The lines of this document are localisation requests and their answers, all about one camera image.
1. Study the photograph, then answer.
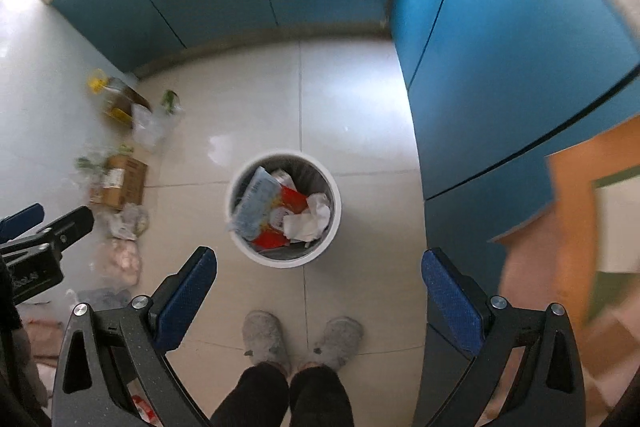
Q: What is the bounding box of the red white packet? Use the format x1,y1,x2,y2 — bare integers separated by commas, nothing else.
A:
250,183,307,251

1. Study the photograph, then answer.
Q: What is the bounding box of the left grey slipper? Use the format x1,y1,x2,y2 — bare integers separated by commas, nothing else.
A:
242,310,291,377

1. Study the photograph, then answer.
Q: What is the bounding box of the left black trouser leg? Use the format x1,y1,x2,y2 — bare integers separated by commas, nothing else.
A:
209,362,288,427

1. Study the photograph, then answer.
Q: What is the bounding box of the green vegetable scrap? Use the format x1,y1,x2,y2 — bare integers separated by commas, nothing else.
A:
160,90,181,115

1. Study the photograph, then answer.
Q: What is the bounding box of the white plastic wrapper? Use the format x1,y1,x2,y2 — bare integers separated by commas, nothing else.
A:
282,193,331,243

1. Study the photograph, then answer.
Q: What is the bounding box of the yellow cooking oil bottle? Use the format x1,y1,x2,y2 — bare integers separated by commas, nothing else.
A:
87,69,151,128

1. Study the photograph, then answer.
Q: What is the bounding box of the brown cardboard box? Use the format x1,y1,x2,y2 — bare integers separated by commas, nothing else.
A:
92,155,148,210

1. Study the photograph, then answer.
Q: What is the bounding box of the pink bag of food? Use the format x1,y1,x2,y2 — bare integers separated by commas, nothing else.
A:
96,239,142,291

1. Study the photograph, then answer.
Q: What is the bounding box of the right grey slipper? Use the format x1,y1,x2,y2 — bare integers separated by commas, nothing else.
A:
308,317,364,372

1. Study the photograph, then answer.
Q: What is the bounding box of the white round trash bin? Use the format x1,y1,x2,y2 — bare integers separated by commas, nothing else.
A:
224,150,342,269

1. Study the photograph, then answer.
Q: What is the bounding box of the right black trouser leg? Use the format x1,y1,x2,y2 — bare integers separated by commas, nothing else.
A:
290,365,355,427

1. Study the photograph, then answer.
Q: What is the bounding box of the light blue plastic package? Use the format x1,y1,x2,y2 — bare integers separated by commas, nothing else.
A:
230,167,281,242

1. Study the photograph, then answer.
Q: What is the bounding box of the grey slipper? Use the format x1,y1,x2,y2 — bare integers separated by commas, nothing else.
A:
308,317,364,372
242,310,291,377

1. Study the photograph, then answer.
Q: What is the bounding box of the black trouser leg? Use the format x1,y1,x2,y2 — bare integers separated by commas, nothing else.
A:
209,362,288,427
290,365,355,427

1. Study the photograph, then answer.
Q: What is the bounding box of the clear plastic bag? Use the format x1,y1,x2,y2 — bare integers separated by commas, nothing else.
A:
132,104,183,152

